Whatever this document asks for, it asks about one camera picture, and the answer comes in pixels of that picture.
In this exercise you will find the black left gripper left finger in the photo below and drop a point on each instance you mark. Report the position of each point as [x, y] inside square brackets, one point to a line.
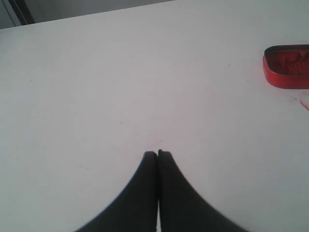
[135, 208]

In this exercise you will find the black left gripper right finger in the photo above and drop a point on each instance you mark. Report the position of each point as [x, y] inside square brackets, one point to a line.
[181, 208]

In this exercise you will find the red ink pad tin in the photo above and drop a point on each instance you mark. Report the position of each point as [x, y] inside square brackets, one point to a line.
[287, 66]

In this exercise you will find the dark vertical post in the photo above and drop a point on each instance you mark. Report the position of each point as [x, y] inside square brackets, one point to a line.
[22, 12]

